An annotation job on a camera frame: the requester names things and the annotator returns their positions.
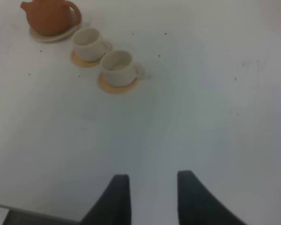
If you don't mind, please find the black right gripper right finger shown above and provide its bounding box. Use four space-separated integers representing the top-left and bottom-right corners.
177 171 244 225

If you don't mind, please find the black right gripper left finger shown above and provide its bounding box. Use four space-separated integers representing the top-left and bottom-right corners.
81 174 132 225

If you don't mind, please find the brown clay teapot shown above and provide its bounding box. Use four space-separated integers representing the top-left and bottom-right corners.
20 0 82 36

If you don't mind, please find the orange coaster near teapot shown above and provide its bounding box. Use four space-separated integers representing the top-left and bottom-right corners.
71 39 113 68

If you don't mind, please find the white teacup near teapot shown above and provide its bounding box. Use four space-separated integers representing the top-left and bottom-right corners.
72 28 113 62

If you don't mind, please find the cream teapot saucer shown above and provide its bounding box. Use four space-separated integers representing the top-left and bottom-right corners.
29 24 81 43

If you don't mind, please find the orange coaster far right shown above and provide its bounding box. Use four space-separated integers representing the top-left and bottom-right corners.
98 73 139 94

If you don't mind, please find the white teacup far right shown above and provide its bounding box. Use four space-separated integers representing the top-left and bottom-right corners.
100 50 145 87

